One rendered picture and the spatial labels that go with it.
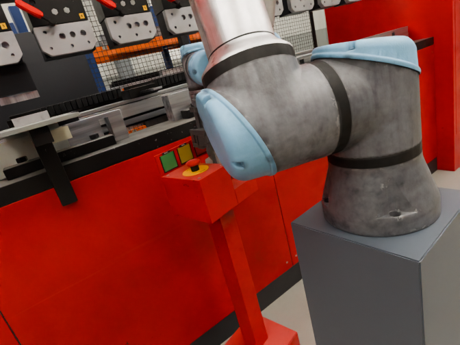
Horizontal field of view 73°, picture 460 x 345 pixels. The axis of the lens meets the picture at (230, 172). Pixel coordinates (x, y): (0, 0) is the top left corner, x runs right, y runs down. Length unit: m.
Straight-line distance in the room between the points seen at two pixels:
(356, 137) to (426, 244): 0.14
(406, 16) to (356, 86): 2.08
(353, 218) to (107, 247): 0.77
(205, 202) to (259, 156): 0.45
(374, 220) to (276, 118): 0.18
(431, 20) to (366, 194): 2.02
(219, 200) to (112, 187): 0.34
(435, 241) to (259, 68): 0.28
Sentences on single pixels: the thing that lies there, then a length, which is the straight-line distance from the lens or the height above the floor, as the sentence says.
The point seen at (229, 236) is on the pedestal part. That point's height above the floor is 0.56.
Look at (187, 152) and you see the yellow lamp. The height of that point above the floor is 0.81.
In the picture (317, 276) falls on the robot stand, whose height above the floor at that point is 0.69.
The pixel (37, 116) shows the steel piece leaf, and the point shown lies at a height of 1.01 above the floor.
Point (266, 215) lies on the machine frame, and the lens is 1.30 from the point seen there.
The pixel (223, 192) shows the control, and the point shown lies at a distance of 0.80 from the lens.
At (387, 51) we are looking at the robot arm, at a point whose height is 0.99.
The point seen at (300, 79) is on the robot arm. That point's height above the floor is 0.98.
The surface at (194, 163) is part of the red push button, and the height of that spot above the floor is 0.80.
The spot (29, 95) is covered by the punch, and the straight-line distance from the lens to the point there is 1.09.
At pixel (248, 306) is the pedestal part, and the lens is 1.07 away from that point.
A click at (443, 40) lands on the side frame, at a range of 2.36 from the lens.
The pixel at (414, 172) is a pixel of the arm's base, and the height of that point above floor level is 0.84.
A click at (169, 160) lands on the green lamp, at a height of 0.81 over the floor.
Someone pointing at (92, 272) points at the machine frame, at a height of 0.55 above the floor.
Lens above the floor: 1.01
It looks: 19 degrees down
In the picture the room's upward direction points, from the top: 15 degrees counter-clockwise
